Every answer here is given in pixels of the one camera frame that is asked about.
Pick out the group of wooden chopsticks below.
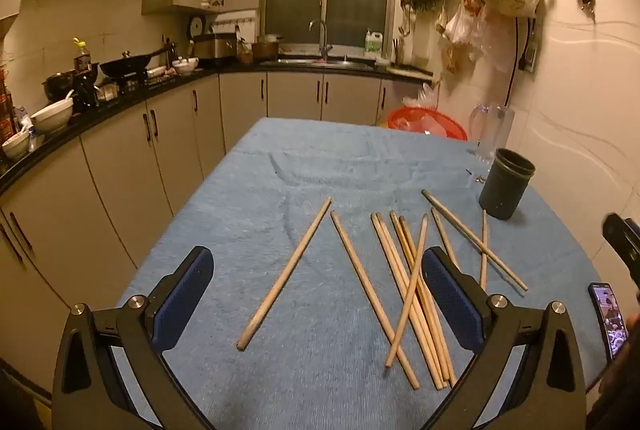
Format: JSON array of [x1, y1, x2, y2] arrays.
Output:
[[236, 189, 529, 392]]

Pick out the blue terry towel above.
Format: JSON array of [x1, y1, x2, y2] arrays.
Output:
[[112, 117, 601, 430]]

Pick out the steel kitchen sink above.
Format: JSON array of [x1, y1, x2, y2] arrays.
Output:
[[272, 55, 376, 70]]

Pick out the wall power outlet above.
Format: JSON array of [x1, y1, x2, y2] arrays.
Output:
[[517, 43, 538, 74]]

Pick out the beige lower cabinets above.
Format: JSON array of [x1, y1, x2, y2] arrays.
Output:
[[0, 70, 436, 341]]

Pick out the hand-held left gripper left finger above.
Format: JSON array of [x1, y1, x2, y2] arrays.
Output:
[[51, 246, 216, 430]]

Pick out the dark round cup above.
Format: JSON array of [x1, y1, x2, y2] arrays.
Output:
[[478, 148, 537, 221]]

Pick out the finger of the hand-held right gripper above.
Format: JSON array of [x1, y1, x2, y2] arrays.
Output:
[[601, 213, 640, 291]]

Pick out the black kettle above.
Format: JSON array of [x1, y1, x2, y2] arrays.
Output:
[[42, 70, 101, 108]]

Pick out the white detergent bottle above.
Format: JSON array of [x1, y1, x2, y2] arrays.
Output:
[[364, 29, 383, 60]]

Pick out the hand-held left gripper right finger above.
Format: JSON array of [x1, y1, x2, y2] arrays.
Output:
[[421, 246, 587, 430]]

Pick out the yellow capped oil bottle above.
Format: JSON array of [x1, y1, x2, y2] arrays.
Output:
[[72, 38, 93, 71]]

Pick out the black kitchen countertop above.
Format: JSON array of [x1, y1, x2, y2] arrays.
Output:
[[0, 58, 436, 196]]

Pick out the red spice jars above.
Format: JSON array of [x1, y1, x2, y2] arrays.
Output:
[[0, 65, 18, 141]]

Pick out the copper cooking pot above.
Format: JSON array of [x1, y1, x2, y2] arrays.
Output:
[[251, 35, 283, 62]]

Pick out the black wok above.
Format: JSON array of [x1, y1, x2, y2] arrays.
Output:
[[99, 45, 173, 78]]

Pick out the large white bowl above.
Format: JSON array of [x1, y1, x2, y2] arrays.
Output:
[[30, 98, 75, 133]]

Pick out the small white bowl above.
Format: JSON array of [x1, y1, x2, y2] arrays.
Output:
[[1, 130, 31, 160]]

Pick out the black power cable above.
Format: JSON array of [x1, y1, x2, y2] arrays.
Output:
[[505, 15, 533, 106]]

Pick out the black smartphone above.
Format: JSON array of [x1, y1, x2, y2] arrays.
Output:
[[587, 281, 630, 361]]

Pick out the metal sink faucet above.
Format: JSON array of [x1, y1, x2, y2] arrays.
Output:
[[309, 19, 333, 61]]

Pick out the clear glass pitcher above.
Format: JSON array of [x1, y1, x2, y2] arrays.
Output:
[[467, 103, 516, 163]]

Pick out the silver rice cooker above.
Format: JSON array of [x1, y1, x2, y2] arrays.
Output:
[[192, 33, 238, 61]]

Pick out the hanging clear plastic bags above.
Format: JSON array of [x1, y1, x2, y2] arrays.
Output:
[[435, 0, 493, 76]]

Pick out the crumpled white plastic bag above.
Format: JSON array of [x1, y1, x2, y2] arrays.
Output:
[[402, 83, 441, 108]]

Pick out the person's right forearm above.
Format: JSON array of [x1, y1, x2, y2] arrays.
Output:
[[585, 315, 640, 430]]

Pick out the wooden cutting board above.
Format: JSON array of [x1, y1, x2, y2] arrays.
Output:
[[387, 63, 433, 76]]

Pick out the red plastic basket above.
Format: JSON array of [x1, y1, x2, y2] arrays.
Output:
[[387, 106, 468, 142]]

